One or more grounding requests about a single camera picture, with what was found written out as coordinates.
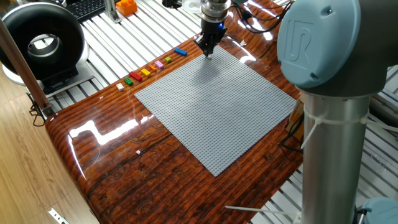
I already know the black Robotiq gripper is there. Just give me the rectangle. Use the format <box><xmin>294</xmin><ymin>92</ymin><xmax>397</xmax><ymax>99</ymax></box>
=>
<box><xmin>193</xmin><ymin>19</ymin><xmax>228</xmax><ymax>57</ymax></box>

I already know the grey Lego baseplate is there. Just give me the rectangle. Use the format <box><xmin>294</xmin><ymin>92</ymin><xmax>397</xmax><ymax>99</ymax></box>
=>
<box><xmin>134</xmin><ymin>45</ymin><xmax>298</xmax><ymax>177</ymax></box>

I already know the long red Lego brick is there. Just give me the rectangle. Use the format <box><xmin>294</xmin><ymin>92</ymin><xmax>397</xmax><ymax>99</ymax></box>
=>
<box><xmin>129</xmin><ymin>71</ymin><xmax>144</xmax><ymax>83</ymax></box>

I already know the white tape roll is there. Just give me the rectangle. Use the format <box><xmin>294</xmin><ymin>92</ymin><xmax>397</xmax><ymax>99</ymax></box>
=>
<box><xmin>182</xmin><ymin>0</ymin><xmax>203</xmax><ymax>14</ymax></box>

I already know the black round object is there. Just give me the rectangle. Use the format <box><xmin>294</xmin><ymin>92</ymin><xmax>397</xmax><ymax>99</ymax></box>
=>
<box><xmin>161</xmin><ymin>0</ymin><xmax>183</xmax><ymax>9</ymax></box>

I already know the large orange toy brick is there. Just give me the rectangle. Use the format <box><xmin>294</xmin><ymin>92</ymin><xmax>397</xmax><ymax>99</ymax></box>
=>
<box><xmin>115</xmin><ymin>0</ymin><xmax>139</xmax><ymax>17</ymax></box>

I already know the black keyboard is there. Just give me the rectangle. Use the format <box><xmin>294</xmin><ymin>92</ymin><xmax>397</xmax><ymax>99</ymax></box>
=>
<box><xmin>67</xmin><ymin>0</ymin><xmax>108</xmax><ymax>22</ymax></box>

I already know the long white zip tie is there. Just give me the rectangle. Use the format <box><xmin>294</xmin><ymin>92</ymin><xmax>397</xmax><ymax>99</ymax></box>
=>
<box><xmin>223</xmin><ymin>205</ymin><xmax>302</xmax><ymax>224</ymax></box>

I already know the brown wooden beam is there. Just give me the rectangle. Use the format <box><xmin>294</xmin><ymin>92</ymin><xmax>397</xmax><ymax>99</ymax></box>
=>
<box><xmin>0</xmin><ymin>18</ymin><xmax>54</xmax><ymax>118</ymax></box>

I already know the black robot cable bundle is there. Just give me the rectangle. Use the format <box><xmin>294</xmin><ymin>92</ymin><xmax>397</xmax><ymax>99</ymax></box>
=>
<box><xmin>232</xmin><ymin>0</ymin><xmax>294</xmax><ymax>34</ymax></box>

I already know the short aluminium post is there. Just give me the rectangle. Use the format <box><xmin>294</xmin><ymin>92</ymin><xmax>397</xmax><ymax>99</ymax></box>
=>
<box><xmin>104</xmin><ymin>0</ymin><xmax>122</xmax><ymax>24</ymax></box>

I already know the black round ring device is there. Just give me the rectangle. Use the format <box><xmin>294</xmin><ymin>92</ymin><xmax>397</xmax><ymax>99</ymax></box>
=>
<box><xmin>0</xmin><ymin>2</ymin><xmax>94</xmax><ymax>94</ymax></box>

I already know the silver metal bracket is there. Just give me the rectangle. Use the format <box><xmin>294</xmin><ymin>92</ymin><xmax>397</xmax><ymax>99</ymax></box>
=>
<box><xmin>48</xmin><ymin>207</ymin><xmax>70</xmax><ymax>224</ymax></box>

